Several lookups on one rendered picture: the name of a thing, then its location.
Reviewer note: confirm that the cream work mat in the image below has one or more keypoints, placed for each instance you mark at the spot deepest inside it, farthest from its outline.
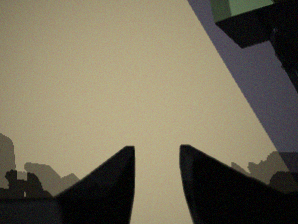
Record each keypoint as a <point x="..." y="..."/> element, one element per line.
<point x="82" y="79"/>

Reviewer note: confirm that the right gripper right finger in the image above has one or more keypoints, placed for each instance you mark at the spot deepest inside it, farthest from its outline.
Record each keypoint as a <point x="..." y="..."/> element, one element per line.
<point x="218" y="194"/>

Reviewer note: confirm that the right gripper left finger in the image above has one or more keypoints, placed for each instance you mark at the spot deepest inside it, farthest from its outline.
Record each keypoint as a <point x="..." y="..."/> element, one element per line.
<point x="104" y="196"/>

